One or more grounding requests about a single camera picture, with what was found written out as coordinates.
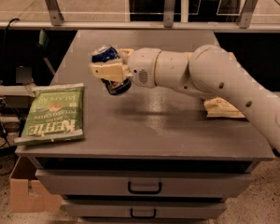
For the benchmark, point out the metal bracket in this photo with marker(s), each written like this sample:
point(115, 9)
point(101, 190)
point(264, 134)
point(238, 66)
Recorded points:
point(168, 13)
point(55, 14)
point(246, 14)

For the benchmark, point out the blue pepsi can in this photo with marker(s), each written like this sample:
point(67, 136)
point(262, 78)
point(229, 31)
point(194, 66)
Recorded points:
point(108, 54)

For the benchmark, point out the green kettle chips bag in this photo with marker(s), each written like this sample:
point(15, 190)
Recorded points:
point(55, 115)

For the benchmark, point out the grey drawer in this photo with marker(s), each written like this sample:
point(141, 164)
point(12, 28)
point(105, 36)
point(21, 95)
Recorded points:
point(146, 210)
point(145, 184)

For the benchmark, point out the cardboard box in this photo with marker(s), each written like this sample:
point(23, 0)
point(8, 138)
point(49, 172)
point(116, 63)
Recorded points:
point(27, 194)

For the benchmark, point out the right metal bracket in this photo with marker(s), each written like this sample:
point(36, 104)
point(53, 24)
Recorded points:
point(246, 14)

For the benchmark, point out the lower grey drawer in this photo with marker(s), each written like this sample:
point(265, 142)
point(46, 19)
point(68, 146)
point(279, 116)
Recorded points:
point(146, 210)

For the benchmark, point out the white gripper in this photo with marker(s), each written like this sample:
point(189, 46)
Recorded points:
point(142, 65)

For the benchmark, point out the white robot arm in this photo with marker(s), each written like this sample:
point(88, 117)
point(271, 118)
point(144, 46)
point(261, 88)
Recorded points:
point(184, 72)

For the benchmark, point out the brown sea salt chips bag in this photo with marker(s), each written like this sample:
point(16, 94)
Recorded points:
point(222, 108)

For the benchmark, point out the upper grey drawer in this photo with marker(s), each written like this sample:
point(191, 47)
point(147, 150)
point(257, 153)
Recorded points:
point(145, 184)

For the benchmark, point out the middle metal bracket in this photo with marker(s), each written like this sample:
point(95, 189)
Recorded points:
point(168, 13)

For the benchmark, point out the metal rail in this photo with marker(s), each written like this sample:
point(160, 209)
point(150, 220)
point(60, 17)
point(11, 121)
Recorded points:
point(217, 27)

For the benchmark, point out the grey drawer cabinet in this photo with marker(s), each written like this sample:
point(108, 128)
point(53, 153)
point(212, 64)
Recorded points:
point(154, 130)

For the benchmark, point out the left metal bracket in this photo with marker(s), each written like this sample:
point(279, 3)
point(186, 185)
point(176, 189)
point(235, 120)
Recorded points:
point(55, 14)

